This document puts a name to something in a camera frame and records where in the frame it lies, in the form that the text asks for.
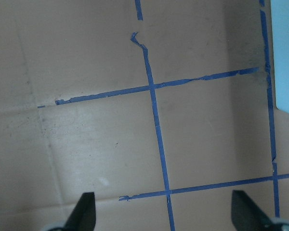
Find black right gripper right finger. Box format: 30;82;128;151
231;190;273;231

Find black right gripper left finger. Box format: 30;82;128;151
63;192;96;231

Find light blue plastic bin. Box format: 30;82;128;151
271;0;289;113

